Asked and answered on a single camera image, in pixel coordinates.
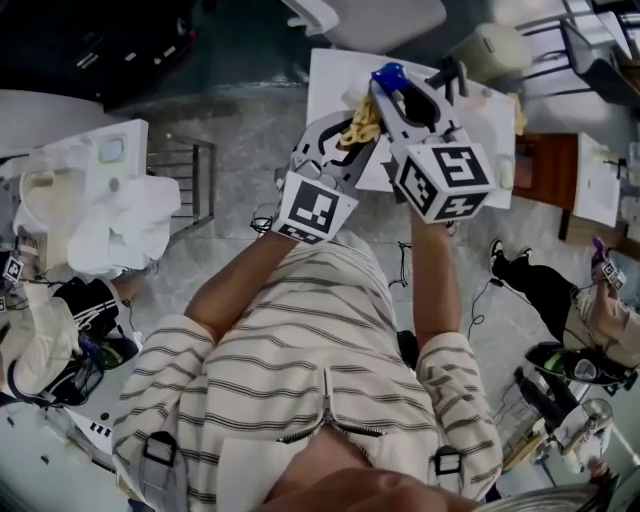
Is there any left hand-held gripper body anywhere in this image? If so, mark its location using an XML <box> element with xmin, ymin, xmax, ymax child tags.
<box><xmin>270</xmin><ymin>148</ymin><xmax>362</xmax><ymax>246</ymax></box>

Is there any person's left forearm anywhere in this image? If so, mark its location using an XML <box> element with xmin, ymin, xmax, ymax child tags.
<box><xmin>183</xmin><ymin>232</ymin><xmax>296</xmax><ymax>346</ymax></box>

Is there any person's striped shirt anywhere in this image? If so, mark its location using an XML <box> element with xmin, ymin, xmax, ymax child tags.
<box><xmin>110</xmin><ymin>242</ymin><xmax>504</xmax><ymax>512</ymax></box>

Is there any large black cabinet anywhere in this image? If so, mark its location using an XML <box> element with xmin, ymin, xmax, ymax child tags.
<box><xmin>0</xmin><ymin>0</ymin><xmax>196</xmax><ymax>109</ymax></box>

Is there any white fixture with lit panel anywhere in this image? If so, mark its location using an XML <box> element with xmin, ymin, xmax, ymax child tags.
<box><xmin>0</xmin><ymin>119</ymin><xmax>150</xmax><ymax>181</ymax></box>

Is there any red-brown wooden cabinet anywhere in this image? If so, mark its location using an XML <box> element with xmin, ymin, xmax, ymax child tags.
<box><xmin>512</xmin><ymin>132</ymin><xmax>581</xmax><ymax>241</ymax></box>

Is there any cream plastic tub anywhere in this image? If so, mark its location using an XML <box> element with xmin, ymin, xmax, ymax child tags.
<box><xmin>14</xmin><ymin>167</ymin><xmax>86</xmax><ymax>271</ymax></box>

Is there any yellow cloth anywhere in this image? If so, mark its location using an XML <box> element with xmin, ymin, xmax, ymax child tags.
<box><xmin>333</xmin><ymin>93</ymin><xmax>385</xmax><ymax>150</ymax></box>

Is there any blue-capped small bottle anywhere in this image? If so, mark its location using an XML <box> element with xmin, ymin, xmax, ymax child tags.
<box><xmin>342</xmin><ymin>61</ymin><xmax>407</xmax><ymax>109</ymax></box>

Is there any white panel with black marks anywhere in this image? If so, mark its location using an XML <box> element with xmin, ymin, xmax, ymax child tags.
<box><xmin>64</xmin><ymin>407</ymin><xmax>119</xmax><ymax>454</ymax></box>

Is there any small white sink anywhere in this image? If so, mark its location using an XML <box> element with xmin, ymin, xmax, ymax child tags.
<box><xmin>572</xmin><ymin>132</ymin><xmax>624</xmax><ymax>229</ymax></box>

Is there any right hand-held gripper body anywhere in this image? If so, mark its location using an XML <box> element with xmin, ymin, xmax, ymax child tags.
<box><xmin>383</xmin><ymin>126</ymin><xmax>498</xmax><ymax>226</ymax></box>

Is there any grey shoulder strap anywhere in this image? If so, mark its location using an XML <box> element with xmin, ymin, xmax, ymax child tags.
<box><xmin>433</xmin><ymin>446</ymin><xmax>464</xmax><ymax>476</ymax></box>
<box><xmin>142</xmin><ymin>430</ymin><xmax>189</xmax><ymax>512</ymax></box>

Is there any beige trash bin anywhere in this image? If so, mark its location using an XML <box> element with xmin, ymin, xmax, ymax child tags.
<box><xmin>449</xmin><ymin>22</ymin><xmax>534</xmax><ymax>91</ymax></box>

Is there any white washbasin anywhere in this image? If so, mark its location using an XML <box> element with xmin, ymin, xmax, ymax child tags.
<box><xmin>305</xmin><ymin>48</ymin><xmax>519</xmax><ymax>210</ymax></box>

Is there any black faucet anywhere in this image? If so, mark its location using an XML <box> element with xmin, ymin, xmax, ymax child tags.
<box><xmin>424</xmin><ymin>56</ymin><xmax>470</xmax><ymax>99</ymax></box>

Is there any black metal chair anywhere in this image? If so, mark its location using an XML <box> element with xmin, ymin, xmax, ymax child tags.
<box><xmin>514</xmin><ymin>0</ymin><xmax>640</xmax><ymax>101</ymax></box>

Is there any grey office chair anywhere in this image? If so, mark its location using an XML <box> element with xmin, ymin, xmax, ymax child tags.
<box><xmin>282</xmin><ymin>0</ymin><xmax>449</xmax><ymax>54</ymax></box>

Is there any person's right forearm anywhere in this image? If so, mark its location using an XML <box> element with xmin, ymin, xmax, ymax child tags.
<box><xmin>409</xmin><ymin>204</ymin><xmax>461</xmax><ymax>351</ymax></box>

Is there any pile of white towels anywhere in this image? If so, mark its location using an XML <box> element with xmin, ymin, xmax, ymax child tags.
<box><xmin>67</xmin><ymin>174</ymin><xmax>182</xmax><ymax>276</ymax></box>

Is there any metal rack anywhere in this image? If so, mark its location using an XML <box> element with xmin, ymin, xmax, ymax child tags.
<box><xmin>147</xmin><ymin>134</ymin><xmax>217</xmax><ymax>236</ymax></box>

